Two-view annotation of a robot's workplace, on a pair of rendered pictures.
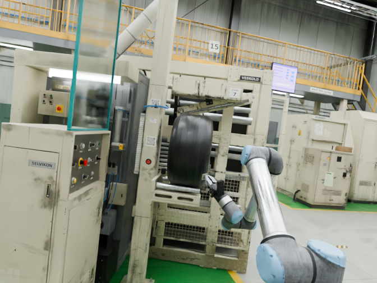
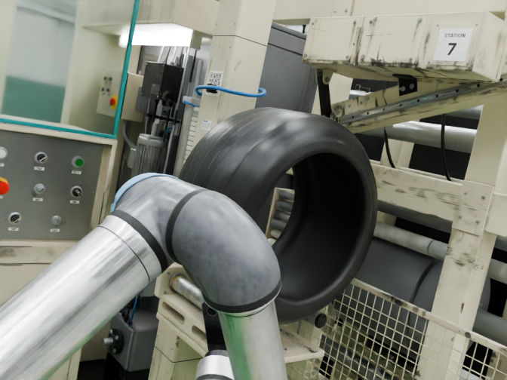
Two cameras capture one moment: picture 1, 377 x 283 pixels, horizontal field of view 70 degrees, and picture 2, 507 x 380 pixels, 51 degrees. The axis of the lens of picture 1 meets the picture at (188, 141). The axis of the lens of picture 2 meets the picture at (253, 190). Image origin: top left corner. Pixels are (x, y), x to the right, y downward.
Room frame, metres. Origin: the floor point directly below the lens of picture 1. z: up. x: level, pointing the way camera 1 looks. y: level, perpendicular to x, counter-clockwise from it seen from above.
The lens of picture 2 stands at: (1.07, -1.05, 1.41)
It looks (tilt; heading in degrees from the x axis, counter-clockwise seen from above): 7 degrees down; 47
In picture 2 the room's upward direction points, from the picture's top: 12 degrees clockwise
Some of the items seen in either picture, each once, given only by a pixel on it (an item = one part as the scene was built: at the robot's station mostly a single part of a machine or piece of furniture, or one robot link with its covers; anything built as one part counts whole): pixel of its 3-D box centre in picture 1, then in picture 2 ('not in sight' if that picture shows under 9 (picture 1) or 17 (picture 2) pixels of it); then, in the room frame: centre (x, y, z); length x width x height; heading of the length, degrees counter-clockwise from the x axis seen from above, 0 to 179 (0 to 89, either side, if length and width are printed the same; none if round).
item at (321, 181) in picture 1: (323, 177); not in sight; (5.93, -3.08, 0.62); 0.91 x 0.58 x 1.25; 105
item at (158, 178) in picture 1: (157, 181); (213, 280); (2.16, 0.21, 0.90); 0.40 x 0.03 x 0.10; 177
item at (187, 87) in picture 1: (207, 90); (404, 50); (2.44, -0.11, 1.71); 0.61 x 0.25 x 0.15; 87
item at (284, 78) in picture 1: (283, 78); not in sight; (5.61, -1.77, 2.60); 0.60 x 0.05 x 0.55; 105
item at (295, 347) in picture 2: (178, 196); (239, 333); (2.15, 0.03, 0.80); 0.37 x 0.36 x 0.02; 177
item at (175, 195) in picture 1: (176, 196); (203, 325); (2.01, 0.04, 0.84); 0.36 x 0.09 x 0.06; 87
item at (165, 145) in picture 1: (162, 157); (298, 234); (2.55, 0.23, 1.05); 0.20 x 0.15 x 0.30; 87
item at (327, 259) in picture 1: (321, 265); not in sight; (1.09, -0.61, 0.86); 0.17 x 0.15 x 0.18; 98
